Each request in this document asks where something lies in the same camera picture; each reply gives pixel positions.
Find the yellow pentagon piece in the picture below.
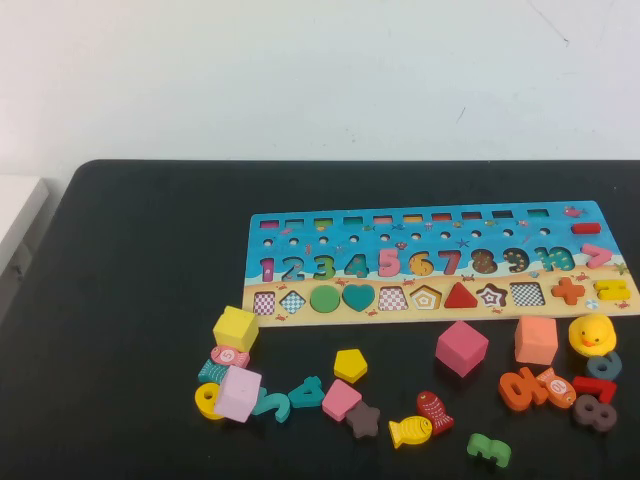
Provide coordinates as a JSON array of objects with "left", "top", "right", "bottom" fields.
[{"left": 333, "top": 348, "right": 369, "bottom": 385}]

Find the colourful wooden puzzle board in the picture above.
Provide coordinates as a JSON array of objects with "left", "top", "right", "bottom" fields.
[{"left": 241, "top": 200, "right": 640, "bottom": 329}]

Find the green circle piece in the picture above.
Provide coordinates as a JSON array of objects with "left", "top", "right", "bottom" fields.
[{"left": 309, "top": 284, "right": 342, "bottom": 315}]

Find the pink number five piece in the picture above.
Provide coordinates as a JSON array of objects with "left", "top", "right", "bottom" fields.
[{"left": 378, "top": 248, "right": 402, "bottom": 279}]

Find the teal heart piece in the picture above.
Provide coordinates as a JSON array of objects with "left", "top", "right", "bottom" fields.
[{"left": 341, "top": 284, "right": 376, "bottom": 314}]

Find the red triangle piece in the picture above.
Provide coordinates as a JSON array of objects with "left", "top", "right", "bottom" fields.
[{"left": 443, "top": 281, "right": 479, "bottom": 310}]

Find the teal number four piece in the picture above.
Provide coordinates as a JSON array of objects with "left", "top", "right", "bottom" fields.
[{"left": 287, "top": 375, "right": 326, "bottom": 410}]

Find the pink trapezoid piece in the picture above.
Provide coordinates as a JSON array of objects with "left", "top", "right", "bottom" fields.
[{"left": 321, "top": 378, "right": 363, "bottom": 423}]

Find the teal number two piece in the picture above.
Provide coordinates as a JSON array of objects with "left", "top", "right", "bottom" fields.
[{"left": 249, "top": 387, "right": 292, "bottom": 424}]

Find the brown star piece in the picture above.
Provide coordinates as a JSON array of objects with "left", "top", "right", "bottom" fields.
[{"left": 345, "top": 401, "right": 382, "bottom": 440}]

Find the yellow number piece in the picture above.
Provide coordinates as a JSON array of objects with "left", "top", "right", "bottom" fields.
[{"left": 194, "top": 382, "right": 226, "bottom": 420}]

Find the orange plus sign piece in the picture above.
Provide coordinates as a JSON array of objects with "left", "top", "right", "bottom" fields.
[{"left": 550, "top": 277, "right": 586, "bottom": 306}]

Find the green number three piece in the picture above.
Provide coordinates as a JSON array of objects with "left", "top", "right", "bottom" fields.
[{"left": 466, "top": 432, "right": 513, "bottom": 469}]

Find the pink greater-than sign piece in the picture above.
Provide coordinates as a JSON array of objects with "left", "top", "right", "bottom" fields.
[{"left": 580, "top": 243, "right": 614, "bottom": 270}]

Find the yellow equals sign piece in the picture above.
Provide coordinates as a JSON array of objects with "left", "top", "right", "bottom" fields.
[{"left": 593, "top": 279, "right": 630, "bottom": 302}]

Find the grey-blue number nine piece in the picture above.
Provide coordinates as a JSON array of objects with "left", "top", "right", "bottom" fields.
[{"left": 585, "top": 350, "right": 624, "bottom": 381}]

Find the red number seven piece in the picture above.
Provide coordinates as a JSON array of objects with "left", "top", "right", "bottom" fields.
[{"left": 571, "top": 374, "right": 619, "bottom": 405}]

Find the brown number eight piece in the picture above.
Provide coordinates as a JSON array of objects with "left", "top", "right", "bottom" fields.
[{"left": 572, "top": 393, "right": 619, "bottom": 434}]

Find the yellow cube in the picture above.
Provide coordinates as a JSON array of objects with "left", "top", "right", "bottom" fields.
[{"left": 212, "top": 305, "right": 260, "bottom": 354}]

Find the pink fish with five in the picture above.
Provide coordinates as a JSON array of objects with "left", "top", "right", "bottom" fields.
[{"left": 208, "top": 344, "right": 251, "bottom": 370}]

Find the teal striped fish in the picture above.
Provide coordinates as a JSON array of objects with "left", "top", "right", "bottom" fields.
[{"left": 197, "top": 358, "right": 231, "bottom": 385}]

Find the light pink cube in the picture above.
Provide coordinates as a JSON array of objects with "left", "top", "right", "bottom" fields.
[{"left": 214, "top": 364, "right": 263, "bottom": 424}]

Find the magenta cube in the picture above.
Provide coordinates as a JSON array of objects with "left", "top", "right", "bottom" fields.
[{"left": 434, "top": 319, "right": 490, "bottom": 379}]

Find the red fish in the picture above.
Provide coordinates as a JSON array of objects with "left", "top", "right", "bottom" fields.
[{"left": 416, "top": 390, "right": 455, "bottom": 436}]

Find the yellow fish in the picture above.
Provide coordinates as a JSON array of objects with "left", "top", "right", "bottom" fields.
[{"left": 388, "top": 414, "right": 434, "bottom": 450}]

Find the salmon cube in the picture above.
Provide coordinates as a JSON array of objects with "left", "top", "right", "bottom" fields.
[{"left": 513, "top": 315, "right": 559, "bottom": 366}]

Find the orange fish with ten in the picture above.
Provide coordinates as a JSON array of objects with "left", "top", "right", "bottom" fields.
[{"left": 535, "top": 367, "right": 578, "bottom": 410}]

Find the yellow rubber duck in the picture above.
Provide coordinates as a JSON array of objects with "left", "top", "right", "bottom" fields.
[{"left": 568, "top": 313, "right": 618, "bottom": 357}]

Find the white side table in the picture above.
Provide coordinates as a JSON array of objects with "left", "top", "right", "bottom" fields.
[{"left": 0, "top": 174, "right": 51, "bottom": 281}]

